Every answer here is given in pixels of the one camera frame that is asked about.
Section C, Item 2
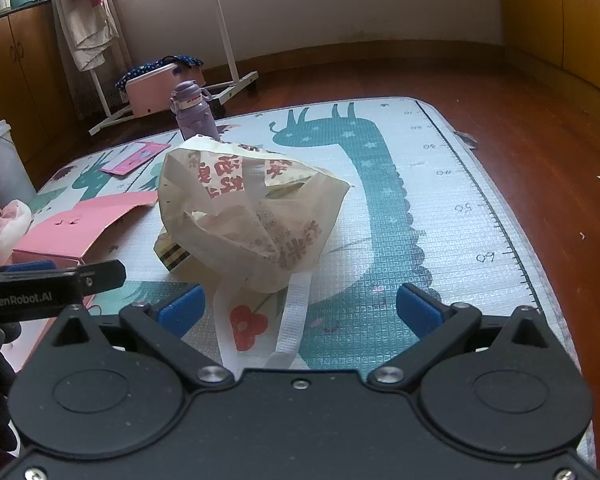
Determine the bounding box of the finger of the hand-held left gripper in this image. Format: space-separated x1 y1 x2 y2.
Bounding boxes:
0 261 76 285
0 260 127 325

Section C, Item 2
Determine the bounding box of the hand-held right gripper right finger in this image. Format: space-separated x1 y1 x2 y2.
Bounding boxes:
369 284 556 392

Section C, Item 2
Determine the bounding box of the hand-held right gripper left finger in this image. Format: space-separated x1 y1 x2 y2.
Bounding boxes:
54 284 234 392

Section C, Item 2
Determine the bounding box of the beige shopping bag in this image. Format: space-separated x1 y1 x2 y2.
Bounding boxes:
154 135 352 367

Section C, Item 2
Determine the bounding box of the pink and white cloth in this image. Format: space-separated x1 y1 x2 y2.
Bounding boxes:
0 177 34 267

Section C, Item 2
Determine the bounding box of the pink cardboard box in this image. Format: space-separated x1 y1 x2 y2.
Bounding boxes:
11 194 160 267

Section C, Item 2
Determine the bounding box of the animal print play mat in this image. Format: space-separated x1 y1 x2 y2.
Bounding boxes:
30 95 597 467

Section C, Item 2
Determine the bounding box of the white plastic bucket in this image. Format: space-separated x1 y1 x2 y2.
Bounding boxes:
0 120 37 209

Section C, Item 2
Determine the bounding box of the pink card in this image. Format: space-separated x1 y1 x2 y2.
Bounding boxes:
100 141 172 177

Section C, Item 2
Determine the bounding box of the purple water bottle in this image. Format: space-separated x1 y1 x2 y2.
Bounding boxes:
169 80 222 144

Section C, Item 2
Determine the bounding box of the pink storage box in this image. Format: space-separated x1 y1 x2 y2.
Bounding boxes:
125 62 206 120

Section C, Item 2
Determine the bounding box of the brown wooden cabinet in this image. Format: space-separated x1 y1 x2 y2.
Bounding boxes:
0 0 83 171

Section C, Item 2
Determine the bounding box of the dark floral cloth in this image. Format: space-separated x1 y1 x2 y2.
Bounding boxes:
115 55 203 92

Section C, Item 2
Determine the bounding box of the white hanging garment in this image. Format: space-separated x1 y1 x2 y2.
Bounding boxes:
52 0 122 73

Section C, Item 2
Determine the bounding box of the white clothes rack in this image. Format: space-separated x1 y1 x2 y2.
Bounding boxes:
50 0 260 136

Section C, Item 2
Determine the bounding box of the yellow wooden cabinet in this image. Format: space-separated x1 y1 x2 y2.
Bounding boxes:
497 0 600 111

